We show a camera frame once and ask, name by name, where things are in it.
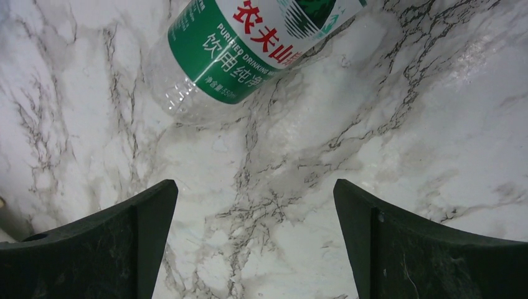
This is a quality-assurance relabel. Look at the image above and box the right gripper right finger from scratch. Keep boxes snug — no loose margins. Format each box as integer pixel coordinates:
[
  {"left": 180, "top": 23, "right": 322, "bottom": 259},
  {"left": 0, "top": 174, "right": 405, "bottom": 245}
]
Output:
[{"left": 333, "top": 179, "right": 527, "bottom": 298}]

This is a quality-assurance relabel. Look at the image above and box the green label water bottle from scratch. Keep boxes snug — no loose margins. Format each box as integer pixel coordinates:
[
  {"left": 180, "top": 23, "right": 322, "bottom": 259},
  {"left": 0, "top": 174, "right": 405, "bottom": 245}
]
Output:
[{"left": 144, "top": 0, "right": 367, "bottom": 125}]

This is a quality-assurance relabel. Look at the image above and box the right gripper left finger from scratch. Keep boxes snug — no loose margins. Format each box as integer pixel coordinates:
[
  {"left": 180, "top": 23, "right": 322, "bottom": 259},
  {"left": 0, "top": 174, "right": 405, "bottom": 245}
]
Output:
[{"left": 1, "top": 179, "right": 178, "bottom": 298}]

